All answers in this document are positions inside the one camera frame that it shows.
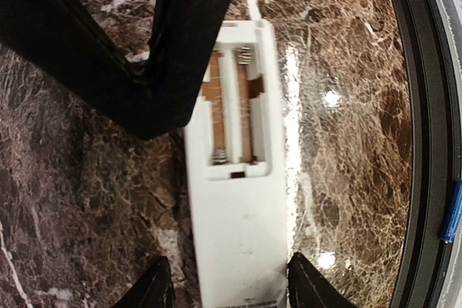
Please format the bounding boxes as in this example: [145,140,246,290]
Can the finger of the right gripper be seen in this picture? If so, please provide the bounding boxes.
[1,0,232,140]

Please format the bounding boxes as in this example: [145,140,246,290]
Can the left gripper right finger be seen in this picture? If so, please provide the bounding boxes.
[287,252,356,308]

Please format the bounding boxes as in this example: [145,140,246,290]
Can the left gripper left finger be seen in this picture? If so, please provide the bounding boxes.
[115,256,175,308]

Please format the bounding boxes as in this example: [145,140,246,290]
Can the white remote control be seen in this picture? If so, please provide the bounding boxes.
[184,20,288,307]

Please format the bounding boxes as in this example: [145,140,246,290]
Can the black front rail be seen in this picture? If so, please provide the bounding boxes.
[391,0,461,307]

